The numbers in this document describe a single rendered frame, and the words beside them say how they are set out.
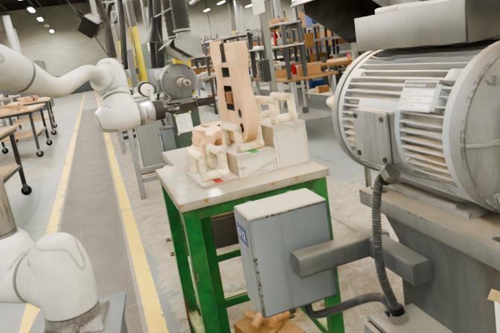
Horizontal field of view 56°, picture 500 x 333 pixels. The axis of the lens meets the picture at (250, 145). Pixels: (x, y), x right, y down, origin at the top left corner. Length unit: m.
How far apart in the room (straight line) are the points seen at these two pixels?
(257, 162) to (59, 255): 0.80
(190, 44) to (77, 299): 2.05
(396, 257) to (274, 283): 0.23
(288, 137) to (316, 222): 0.99
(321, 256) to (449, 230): 0.24
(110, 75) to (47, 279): 0.75
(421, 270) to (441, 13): 0.40
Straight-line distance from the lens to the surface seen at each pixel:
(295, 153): 1.89
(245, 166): 1.81
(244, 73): 1.77
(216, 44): 2.03
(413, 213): 0.81
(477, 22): 0.72
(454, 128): 0.68
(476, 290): 0.79
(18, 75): 1.40
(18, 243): 1.56
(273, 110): 1.86
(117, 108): 1.78
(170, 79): 3.41
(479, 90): 0.68
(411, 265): 0.83
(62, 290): 1.45
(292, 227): 0.89
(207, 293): 1.79
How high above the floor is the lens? 1.42
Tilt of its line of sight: 12 degrees down
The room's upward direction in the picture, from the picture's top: 9 degrees counter-clockwise
